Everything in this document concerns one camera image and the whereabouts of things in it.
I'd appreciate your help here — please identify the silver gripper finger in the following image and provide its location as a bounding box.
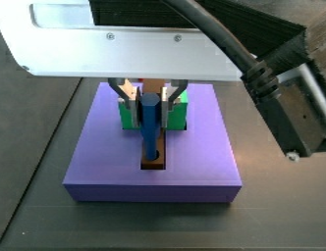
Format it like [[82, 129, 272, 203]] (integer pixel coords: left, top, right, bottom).
[[161, 79, 187, 128], [107, 77, 141, 127]]

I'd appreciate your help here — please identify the purple board block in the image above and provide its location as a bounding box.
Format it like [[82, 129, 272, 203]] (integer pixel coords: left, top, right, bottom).
[[63, 83, 241, 202]]

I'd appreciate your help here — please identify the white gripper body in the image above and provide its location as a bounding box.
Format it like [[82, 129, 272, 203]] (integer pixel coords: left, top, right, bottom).
[[0, 0, 240, 81]]

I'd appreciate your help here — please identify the blue hexagonal peg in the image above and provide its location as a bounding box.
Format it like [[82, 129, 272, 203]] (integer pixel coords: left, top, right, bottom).
[[141, 92, 161, 161]]

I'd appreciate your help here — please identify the green block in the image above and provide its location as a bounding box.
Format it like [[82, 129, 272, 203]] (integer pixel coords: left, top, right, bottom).
[[118, 92, 187, 130]]

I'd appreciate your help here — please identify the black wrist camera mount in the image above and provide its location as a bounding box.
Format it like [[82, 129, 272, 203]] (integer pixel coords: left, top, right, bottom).
[[88, 0, 326, 157]]

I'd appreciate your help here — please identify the black cable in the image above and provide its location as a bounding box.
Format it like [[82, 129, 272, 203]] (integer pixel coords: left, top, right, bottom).
[[161, 0, 282, 103]]

